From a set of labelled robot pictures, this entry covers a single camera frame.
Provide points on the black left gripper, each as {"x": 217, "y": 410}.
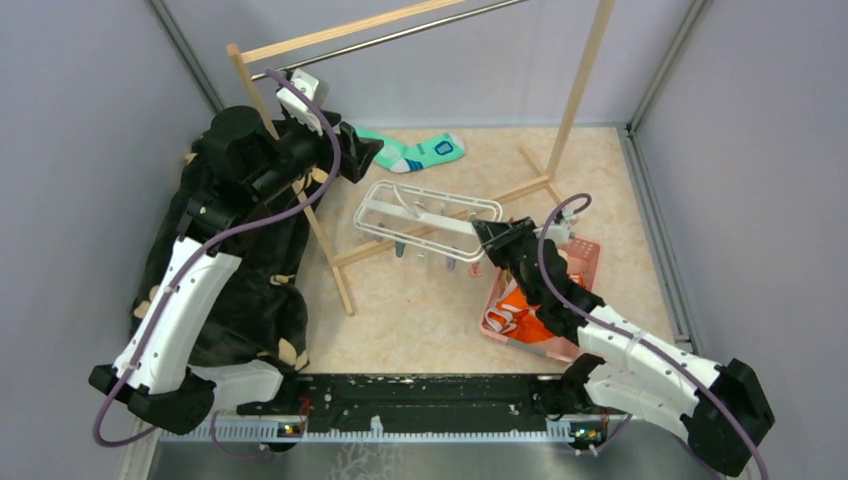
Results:
{"x": 357, "y": 151}

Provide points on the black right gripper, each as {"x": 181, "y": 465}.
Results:
{"x": 497, "y": 236}

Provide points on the pink perforated plastic basket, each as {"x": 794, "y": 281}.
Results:
{"x": 582, "y": 256}

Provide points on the orange underwear white trim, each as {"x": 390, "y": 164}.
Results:
{"x": 508, "y": 315}

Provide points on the white plastic clip hanger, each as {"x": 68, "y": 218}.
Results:
{"x": 431, "y": 220}

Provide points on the wooden drying rack frame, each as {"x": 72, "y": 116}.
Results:
{"x": 545, "y": 176}

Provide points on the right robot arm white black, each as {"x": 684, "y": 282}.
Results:
{"x": 719, "y": 411}

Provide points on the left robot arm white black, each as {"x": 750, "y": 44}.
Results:
{"x": 251, "y": 162}

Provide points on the green patterned sock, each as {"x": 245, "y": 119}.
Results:
{"x": 401, "y": 158}

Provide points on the salmon pink clothes peg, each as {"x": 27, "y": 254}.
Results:
{"x": 474, "y": 270}

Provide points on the black floral blanket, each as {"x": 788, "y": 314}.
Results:
{"x": 259, "y": 312}

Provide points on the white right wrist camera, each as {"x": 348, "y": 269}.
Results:
{"x": 559, "y": 233}

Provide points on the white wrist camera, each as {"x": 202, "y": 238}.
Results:
{"x": 559, "y": 233}
{"x": 310, "y": 87}

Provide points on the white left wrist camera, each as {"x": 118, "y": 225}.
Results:
{"x": 310, "y": 87}

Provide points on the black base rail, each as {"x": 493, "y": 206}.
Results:
{"x": 434, "y": 408}

